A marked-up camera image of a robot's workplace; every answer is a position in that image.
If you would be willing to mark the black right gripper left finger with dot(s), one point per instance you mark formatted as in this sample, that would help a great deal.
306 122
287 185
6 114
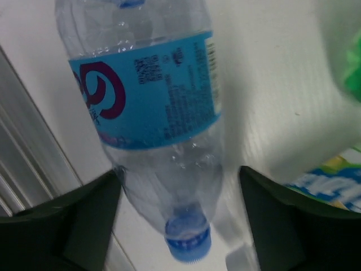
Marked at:
70 232

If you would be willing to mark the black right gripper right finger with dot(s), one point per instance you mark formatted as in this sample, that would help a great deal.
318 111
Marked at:
291 231

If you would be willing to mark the clear bottle light blue label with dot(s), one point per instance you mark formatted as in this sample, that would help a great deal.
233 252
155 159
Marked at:
147 72

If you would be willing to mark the clear bottle green white label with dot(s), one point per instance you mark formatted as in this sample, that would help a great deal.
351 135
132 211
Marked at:
336 182

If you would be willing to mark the green plastic bottle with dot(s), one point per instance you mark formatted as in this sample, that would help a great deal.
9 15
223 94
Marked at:
346 70

